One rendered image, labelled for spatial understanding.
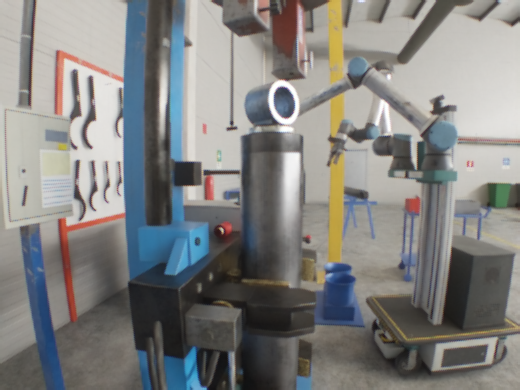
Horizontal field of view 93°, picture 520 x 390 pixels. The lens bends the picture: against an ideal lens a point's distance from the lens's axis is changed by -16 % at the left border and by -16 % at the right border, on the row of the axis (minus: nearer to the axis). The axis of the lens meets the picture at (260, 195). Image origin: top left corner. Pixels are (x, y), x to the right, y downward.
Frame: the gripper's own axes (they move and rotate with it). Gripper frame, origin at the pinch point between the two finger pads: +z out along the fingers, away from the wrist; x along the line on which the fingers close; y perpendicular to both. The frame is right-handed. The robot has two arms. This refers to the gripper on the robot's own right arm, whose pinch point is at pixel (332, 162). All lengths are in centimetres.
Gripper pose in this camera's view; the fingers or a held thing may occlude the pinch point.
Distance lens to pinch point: 210.1
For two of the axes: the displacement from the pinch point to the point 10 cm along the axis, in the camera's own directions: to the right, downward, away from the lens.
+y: 9.1, 3.9, 1.2
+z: -3.8, 9.2, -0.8
